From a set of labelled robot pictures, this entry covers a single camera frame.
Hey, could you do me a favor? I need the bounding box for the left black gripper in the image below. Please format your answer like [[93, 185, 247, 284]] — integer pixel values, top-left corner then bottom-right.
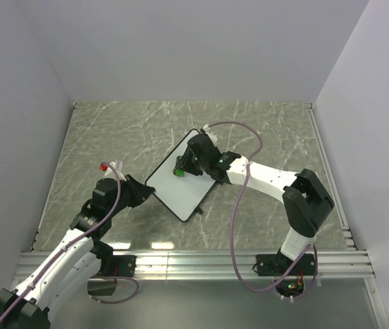
[[108, 173, 155, 217]]

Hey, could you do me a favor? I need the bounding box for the green whiteboard eraser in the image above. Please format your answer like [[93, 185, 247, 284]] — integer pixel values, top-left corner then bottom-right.
[[173, 156, 185, 177]]

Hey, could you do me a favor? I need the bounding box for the small black-framed whiteboard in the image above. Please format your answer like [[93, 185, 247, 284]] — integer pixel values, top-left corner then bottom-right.
[[145, 128, 215, 222]]

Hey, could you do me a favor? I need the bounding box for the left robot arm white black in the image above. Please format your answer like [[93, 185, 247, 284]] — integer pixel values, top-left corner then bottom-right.
[[0, 175, 155, 328]]

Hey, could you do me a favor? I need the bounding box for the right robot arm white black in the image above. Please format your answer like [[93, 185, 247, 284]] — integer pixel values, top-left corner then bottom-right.
[[173, 132, 334, 274]]

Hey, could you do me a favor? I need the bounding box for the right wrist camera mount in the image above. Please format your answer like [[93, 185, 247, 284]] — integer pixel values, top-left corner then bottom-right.
[[201, 124, 218, 145]]

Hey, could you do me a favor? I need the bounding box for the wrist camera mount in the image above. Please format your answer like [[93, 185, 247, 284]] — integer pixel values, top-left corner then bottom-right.
[[201, 124, 218, 145], [99, 159, 126, 180]]

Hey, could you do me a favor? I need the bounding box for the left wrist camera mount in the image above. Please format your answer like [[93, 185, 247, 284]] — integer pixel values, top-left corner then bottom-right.
[[99, 159, 126, 180]]

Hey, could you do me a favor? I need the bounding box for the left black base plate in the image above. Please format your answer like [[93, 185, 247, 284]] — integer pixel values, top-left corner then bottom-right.
[[97, 255, 136, 277]]

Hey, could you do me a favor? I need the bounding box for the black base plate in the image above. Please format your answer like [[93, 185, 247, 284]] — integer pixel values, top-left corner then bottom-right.
[[97, 255, 136, 277], [253, 253, 317, 277]]

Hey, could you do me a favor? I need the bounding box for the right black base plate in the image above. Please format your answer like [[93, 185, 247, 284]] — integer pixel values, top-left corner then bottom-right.
[[253, 253, 317, 277]]

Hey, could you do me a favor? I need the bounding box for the aluminium right side rail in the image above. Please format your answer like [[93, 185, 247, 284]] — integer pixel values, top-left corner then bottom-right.
[[305, 103, 357, 250]]

